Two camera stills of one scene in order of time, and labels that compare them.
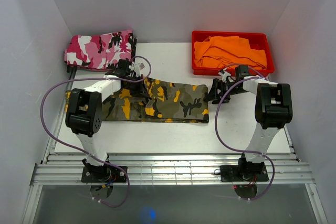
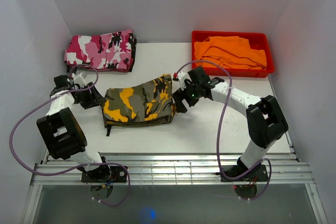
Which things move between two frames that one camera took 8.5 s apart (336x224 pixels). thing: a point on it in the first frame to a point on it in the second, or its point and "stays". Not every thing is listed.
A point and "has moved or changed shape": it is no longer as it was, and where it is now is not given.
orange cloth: [226, 52] stays
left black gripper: [141, 92] to [94, 98]
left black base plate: [104, 174] stays
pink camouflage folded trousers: [101, 51] stays
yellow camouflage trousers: [163, 101] has moved or changed shape
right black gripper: [212, 94] to [179, 95]
